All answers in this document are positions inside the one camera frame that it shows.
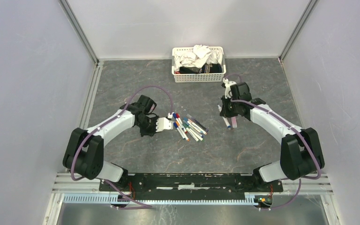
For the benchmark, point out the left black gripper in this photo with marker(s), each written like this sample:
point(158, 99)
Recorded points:
point(152, 132)

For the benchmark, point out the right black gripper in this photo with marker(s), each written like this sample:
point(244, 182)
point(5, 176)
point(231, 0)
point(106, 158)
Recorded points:
point(226, 112)

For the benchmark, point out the thin purple pen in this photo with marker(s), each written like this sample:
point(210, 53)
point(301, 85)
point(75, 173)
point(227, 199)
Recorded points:
point(197, 122)

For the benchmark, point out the blue cap white marker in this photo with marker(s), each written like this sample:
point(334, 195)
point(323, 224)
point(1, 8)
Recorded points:
point(226, 121)

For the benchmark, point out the brown tip white marker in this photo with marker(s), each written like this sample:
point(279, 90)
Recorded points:
point(195, 127)

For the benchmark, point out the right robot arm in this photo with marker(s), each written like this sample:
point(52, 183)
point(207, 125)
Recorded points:
point(300, 149)

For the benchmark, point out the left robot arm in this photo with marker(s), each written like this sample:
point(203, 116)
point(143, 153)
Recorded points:
point(84, 154)

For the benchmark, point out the orange tip white marker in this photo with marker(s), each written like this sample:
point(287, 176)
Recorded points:
point(182, 132)

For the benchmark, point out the green cap white marker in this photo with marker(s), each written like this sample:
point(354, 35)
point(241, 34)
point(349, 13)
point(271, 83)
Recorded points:
point(192, 132)

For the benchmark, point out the black printed cloth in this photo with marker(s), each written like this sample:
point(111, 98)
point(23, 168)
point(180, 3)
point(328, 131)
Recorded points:
point(205, 69)

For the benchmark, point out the white plastic basket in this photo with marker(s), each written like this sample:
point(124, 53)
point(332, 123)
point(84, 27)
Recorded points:
point(192, 78)

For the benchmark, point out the white crumpled cloth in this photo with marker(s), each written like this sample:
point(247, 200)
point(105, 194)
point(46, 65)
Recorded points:
point(196, 56)

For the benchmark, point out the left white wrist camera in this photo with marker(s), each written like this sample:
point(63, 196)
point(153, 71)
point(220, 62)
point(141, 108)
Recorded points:
point(163, 124)

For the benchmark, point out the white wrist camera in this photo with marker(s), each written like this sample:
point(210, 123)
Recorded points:
point(227, 85)
point(163, 124)

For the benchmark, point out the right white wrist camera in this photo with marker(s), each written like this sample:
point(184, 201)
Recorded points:
point(227, 85)

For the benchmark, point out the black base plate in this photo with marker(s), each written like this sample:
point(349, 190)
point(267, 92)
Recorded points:
point(195, 186)

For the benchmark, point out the white cable duct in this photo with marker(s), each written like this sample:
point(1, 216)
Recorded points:
point(116, 199)

